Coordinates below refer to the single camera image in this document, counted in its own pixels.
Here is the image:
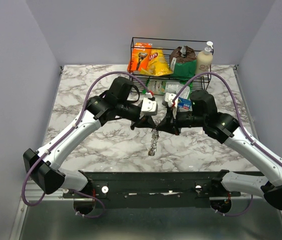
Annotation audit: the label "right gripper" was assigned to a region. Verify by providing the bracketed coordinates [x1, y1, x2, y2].
[156, 105, 206, 136]

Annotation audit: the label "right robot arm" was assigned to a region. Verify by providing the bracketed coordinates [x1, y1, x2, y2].
[157, 90, 282, 211]

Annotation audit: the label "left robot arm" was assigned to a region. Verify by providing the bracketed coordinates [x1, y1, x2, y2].
[23, 76, 157, 198]

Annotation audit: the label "blue green sponge pack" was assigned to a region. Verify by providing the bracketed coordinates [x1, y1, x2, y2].
[177, 97, 192, 112]

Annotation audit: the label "green white snack bag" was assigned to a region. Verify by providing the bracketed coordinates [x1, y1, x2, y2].
[145, 79, 185, 95]

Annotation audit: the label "yellow chips bag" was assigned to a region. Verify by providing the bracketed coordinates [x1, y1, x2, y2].
[140, 48, 173, 77]

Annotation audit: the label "brown and green bag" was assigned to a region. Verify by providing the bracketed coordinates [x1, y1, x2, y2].
[169, 45, 197, 81]

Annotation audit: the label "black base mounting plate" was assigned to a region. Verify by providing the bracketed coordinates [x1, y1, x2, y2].
[63, 171, 241, 210]

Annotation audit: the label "orange razor box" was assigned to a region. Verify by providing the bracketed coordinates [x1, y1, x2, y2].
[127, 42, 152, 73]

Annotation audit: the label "cream lotion pump bottle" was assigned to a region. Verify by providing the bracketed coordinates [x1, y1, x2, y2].
[195, 41, 213, 75]

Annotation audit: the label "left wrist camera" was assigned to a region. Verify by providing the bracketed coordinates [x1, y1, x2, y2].
[141, 97, 158, 116]

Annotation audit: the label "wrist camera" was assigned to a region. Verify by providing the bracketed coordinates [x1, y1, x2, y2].
[162, 92, 178, 119]
[141, 97, 158, 116]

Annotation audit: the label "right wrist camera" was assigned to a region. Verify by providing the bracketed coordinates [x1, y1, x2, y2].
[162, 92, 178, 119]

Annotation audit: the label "black wire rack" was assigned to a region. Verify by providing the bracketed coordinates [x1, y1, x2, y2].
[130, 36, 211, 91]

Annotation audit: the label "aluminium rail frame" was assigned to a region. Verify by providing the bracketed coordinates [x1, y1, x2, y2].
[8, 65, 282, 240]

